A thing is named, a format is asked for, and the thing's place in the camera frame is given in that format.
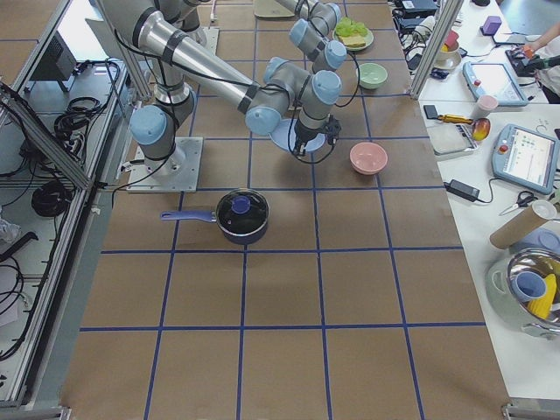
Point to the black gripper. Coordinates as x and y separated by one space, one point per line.
303 135

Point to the blue plate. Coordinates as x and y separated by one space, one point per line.
284 137

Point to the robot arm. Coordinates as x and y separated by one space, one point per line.
310 33
292 106

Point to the pink bowl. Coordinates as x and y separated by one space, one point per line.
368 158

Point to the dark blue saucepan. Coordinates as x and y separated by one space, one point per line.
242 215

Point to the green bowl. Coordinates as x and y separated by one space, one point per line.
371 75

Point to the bread slice on plate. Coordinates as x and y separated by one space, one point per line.
353 41

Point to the green plate with sandwich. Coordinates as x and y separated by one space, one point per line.
367 41

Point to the green lettuce leaf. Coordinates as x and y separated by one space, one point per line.
347 27

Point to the cream white toaster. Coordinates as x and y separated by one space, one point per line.
274 9

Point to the silver kitchen scale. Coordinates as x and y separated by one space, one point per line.
451 139

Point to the black power adapter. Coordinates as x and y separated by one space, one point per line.
462 190

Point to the white bowl with fruit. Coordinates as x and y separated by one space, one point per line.
448 57

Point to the red yellow mango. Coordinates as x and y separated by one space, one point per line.
481 129

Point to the pink cup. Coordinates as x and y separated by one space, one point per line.
484 106

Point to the left teach pendant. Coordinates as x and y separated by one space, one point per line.
496 80

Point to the teach pendant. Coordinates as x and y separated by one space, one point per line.
525 157
496 80

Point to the right teach pendant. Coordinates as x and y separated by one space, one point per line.
525 157

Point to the scissors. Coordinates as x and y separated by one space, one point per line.
523 200

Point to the cardboard tube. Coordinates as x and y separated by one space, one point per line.
534 216

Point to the steel bowl with toys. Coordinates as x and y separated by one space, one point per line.
524 292

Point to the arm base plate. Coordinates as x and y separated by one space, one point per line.
207 37
179 174

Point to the orange handled tool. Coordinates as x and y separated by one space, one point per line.
456 119

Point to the aluminium frame post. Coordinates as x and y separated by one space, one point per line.
444 20

